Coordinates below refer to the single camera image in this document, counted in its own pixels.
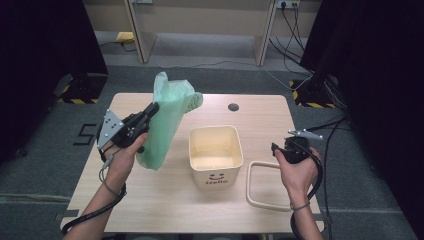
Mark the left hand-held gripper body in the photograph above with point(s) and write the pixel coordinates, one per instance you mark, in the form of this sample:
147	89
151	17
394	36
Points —
111	130

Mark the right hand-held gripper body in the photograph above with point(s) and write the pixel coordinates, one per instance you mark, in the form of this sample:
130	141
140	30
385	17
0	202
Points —
296	150

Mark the green plastic trash bag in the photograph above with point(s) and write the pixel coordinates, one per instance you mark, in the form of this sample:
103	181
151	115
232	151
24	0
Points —
166	116

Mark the cream plastic bin rim frame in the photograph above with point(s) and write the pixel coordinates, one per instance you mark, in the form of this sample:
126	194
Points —
248	186

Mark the cream plastic waste bin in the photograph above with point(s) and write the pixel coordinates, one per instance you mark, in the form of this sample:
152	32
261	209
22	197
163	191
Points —
216	143

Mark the person's right hand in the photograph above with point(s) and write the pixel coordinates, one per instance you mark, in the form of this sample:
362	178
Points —
300	176

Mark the person's left hand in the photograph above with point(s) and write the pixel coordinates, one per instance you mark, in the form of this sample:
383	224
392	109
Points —
121	163

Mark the black stand base hazard tape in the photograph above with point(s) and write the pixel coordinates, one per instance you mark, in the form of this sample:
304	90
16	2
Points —
313	95
81	90

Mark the grey round table grommet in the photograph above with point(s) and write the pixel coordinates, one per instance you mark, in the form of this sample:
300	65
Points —
233	107

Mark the yellow flat object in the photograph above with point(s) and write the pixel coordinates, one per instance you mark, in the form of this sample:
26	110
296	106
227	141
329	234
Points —
124	36

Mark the beige background desk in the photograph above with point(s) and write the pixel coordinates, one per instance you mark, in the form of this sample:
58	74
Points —
200	20

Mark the black curtain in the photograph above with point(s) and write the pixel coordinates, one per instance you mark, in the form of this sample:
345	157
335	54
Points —
380	83
43	50

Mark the white wall power socket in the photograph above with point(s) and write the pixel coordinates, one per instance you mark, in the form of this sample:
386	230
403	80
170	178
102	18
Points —
288	3

